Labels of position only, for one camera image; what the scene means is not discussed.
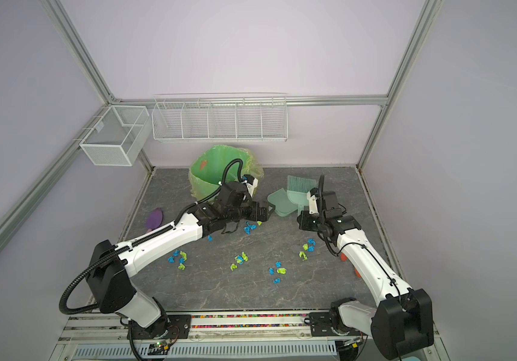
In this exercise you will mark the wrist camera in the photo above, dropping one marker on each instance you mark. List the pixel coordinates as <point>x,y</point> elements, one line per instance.
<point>313,198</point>
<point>251,183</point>

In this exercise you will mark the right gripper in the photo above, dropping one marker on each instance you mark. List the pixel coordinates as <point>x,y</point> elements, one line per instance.
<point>304,220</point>

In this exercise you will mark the small white mesh basket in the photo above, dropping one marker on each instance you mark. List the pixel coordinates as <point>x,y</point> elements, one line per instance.
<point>118,136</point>

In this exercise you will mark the green hand brush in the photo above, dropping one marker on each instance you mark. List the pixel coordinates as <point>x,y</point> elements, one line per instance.
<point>297,190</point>

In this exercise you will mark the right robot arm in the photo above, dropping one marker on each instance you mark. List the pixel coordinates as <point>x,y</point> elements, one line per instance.
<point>401,321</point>

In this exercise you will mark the purple pink spatula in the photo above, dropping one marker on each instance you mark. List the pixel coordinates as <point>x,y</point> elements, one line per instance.
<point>154,220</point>

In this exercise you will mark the long white wire basket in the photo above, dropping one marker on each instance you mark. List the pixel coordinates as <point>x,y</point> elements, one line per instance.
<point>220,117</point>

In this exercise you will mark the paper scraps cluster near bin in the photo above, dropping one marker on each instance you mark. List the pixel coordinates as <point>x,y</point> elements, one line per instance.
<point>249,228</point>

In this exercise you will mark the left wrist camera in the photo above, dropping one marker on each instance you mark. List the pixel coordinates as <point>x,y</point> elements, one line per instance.
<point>251,183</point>

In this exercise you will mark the paper scraps cluster far left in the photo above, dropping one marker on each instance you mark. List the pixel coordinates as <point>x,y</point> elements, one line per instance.
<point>178,257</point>

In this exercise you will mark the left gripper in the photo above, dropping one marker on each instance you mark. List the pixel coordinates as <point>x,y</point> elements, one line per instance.
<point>256,216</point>

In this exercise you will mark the green dustpan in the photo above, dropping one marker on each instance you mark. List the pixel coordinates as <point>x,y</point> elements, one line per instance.
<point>283,205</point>

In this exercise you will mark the paper scraps cluster centre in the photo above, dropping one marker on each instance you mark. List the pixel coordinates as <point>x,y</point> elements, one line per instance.
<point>239,260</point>

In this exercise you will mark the paper scraps cluster right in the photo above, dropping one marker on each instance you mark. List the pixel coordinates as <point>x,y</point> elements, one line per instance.
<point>307,248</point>

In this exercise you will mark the paper scraps cluster front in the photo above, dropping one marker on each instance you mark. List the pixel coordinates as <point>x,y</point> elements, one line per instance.
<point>277,272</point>

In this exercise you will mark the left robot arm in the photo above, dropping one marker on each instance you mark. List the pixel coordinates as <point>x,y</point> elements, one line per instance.
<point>106,285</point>

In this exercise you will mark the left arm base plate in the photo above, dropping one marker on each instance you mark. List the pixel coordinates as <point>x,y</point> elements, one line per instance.
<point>173,326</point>

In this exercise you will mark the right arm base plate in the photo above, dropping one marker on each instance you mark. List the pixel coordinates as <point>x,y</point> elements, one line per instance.
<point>320,324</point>

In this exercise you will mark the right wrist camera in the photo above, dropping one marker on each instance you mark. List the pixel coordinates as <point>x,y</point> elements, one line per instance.
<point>313,198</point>

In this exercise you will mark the green trash bin with bag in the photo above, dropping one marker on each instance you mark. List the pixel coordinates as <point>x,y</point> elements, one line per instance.
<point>206,171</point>

